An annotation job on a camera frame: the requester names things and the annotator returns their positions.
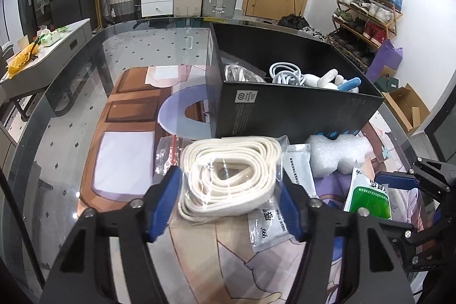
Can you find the pair of white sandals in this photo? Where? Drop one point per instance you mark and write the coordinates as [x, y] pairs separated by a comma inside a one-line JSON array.
[[315, 33]]

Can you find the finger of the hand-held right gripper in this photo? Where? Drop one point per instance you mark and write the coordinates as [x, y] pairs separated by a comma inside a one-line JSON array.
[[420, 236], [395, 180]]

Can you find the black umbrella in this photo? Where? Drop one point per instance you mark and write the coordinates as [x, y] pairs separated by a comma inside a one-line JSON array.
[[292, 21]]

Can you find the purple bag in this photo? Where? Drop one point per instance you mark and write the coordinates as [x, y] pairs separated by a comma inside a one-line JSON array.
[[384, 60]]

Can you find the green box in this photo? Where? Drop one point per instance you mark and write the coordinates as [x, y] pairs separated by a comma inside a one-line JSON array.
[[388, 83]]

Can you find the green and white packet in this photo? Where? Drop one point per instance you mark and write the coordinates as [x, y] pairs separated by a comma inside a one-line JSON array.
[[363, 197]]

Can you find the wicker basket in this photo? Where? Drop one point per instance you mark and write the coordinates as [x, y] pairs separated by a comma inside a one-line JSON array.
[[123, 5]]

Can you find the grey coffee table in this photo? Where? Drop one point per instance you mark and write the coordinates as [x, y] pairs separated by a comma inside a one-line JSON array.
[[60, 51]]

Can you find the open cardboard box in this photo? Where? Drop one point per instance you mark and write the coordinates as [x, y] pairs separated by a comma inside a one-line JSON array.
[[409, 108]]

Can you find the white printed packet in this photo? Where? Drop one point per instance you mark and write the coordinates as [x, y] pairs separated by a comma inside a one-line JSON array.
[[267, 229]]

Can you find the wooden shoe rack with shoes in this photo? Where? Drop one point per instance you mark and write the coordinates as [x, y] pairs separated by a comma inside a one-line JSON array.
[[367, 8]]

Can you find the black cardboard box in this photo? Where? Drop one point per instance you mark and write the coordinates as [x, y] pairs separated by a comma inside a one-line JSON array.
[[285, 111]]

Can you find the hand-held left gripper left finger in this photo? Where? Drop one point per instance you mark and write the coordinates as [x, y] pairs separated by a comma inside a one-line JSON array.
[[164, 204]]

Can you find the white and blue plush toy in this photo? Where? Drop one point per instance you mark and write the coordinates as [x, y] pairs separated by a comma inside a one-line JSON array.
[[320, 79]]

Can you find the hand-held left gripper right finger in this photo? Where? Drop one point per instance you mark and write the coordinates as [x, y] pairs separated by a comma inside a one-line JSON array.
[[292, 208]]

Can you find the clear zip bag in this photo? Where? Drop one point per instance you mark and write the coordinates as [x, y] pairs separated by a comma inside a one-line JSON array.
[[165, 154]]

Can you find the white foam wrap piece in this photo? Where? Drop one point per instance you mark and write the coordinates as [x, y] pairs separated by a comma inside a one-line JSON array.
[[331, 154]]

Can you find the yellow plastic bag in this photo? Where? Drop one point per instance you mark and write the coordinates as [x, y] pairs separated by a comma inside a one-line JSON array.
[[21, 60]]

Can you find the green and white packages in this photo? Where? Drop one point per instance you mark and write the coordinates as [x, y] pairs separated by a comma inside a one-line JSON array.
[[51, 37]]

